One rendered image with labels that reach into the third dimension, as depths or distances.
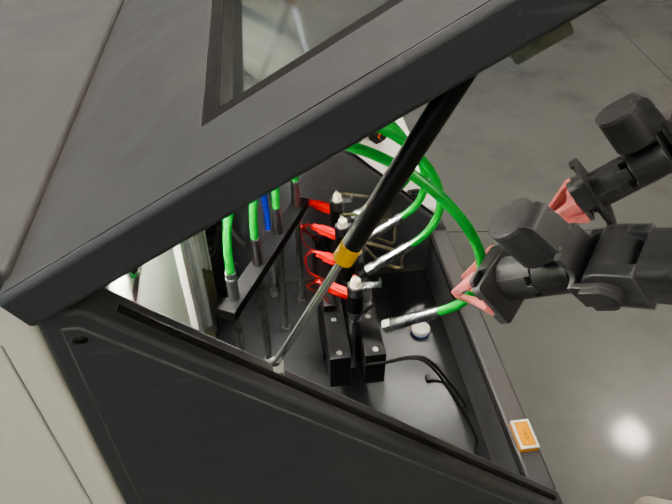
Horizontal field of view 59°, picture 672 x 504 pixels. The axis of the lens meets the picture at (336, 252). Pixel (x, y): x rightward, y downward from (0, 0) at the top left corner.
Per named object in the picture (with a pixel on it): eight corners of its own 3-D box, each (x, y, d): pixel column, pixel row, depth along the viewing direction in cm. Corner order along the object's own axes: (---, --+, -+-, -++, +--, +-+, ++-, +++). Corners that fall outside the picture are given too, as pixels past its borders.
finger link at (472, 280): (431, 289, 81) (479, 280, 73) (455, 253, 84) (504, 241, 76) (461, 322, 83) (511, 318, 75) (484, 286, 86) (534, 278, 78)
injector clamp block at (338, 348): (382, 404, 113) (386, 353, 103) (330, 409, 112) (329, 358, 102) (355, 281, 139) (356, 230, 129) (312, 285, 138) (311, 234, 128)
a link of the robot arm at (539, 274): (597, 301, 65) (610, 259, 68) (558, 264, 63) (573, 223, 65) (547, 306, 71) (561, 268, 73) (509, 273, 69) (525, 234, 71)
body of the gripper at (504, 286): (467, 290, 74) (512, 283, 67) (503, 235, 78) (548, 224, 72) (498, 326, 75) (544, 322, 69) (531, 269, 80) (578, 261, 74)
